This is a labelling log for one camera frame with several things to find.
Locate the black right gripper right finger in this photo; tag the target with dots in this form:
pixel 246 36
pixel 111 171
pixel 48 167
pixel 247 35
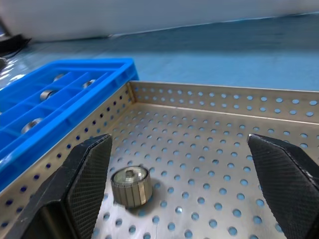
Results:
pixel 286 186

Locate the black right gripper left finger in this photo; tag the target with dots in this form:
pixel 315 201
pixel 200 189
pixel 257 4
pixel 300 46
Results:
pixel 74 194

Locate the blue compartment tray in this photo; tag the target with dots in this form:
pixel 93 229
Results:
pixel 74 112

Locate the perforated metal tray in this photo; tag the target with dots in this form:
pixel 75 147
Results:
pixel 199 149

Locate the blue plastic table cover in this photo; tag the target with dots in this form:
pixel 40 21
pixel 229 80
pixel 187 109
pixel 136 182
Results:
pixel 199 49

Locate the black blurred device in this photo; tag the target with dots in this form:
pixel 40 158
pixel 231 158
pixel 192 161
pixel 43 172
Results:
pixel 12 43

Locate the white backdrop panel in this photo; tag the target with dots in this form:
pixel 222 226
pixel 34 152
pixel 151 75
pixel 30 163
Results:
pixel 124 15

